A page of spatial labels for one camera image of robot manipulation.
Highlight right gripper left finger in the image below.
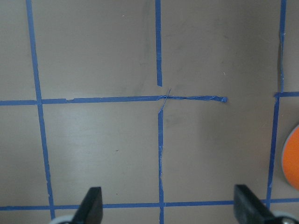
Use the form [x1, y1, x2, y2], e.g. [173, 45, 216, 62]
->
[50, 186, 104, 224]

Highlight orange can-shaped container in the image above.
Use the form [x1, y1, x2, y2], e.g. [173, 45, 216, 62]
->
[281, 126, 299, 190]

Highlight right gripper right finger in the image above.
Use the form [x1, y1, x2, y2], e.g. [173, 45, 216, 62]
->
[233, 184, 299, 224]

